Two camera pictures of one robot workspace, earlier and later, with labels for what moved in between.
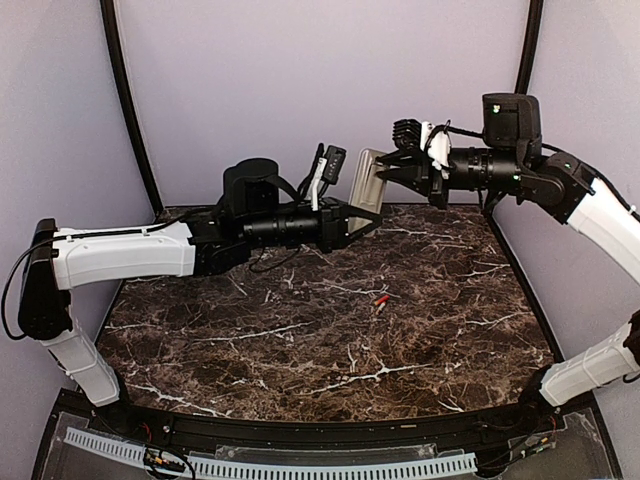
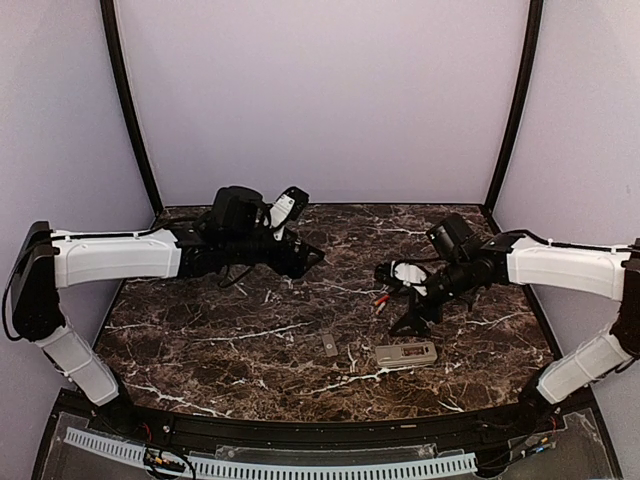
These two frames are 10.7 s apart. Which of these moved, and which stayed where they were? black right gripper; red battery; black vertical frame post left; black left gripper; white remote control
Moved: black right gripper; white remote control; black left gripper
Stayed: red battery; black vertical frame post left
